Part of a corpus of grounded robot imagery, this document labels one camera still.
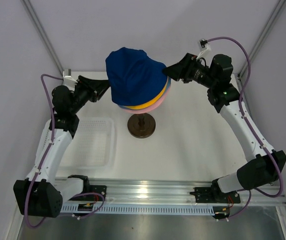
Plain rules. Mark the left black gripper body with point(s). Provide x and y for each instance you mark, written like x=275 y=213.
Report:
x=83 y=94

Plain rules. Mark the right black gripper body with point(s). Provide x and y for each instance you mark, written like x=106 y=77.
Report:
x=198 y=74

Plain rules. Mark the light blue bucket hat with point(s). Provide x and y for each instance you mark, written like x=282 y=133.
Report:
x=152 y=104

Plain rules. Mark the dark blue hat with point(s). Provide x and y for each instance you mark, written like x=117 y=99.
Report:
x=134 y=77

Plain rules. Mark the pink bucket hat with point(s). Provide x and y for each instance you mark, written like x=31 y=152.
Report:
x=149 y=108

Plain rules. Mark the yellow hat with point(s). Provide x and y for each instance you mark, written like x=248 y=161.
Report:
x=151 y=102

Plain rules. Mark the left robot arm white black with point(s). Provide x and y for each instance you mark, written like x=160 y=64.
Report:
x=37 y=195

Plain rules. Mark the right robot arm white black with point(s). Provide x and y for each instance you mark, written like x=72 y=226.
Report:
x=223 y=96

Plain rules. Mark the clear plastic bin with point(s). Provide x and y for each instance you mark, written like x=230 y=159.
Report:
x=91 y=147

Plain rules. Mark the brown round wooden stand base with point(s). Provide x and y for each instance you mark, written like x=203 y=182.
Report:
x=141 y=129

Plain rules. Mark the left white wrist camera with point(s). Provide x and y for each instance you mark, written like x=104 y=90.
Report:
x=68 y=79

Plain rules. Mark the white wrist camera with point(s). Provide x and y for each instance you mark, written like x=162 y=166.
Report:
x=68 y=79
x=205 y=48

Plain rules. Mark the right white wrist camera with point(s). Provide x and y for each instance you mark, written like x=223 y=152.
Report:
x=205 y=48

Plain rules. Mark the right side aluminium rail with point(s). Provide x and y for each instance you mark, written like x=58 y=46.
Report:
x=250 y=112

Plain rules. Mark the aluminium rail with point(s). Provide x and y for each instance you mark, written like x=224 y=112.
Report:
x=250 y=112
x=153 y=192

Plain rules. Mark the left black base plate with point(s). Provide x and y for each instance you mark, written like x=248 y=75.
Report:
x=101 y=189

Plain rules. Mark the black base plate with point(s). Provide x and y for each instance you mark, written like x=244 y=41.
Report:
x=212 y=195
x=101 y=189

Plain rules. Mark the left aluminium frame post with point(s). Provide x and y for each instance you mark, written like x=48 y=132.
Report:
x=41 y=32

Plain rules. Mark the aluminium frame post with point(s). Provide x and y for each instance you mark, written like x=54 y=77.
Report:
x=41 y=32
x=266 y=29

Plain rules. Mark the aluminium front rail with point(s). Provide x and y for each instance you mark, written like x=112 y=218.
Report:
x=153 y=192

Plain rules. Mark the right aluminium frame post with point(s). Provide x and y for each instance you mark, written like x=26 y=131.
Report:
x=266 y=29

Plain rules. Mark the white slotted cable duct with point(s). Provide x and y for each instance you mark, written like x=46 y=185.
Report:
x=189 y=210

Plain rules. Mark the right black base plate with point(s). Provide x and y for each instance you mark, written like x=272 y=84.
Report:
x=212 y=195

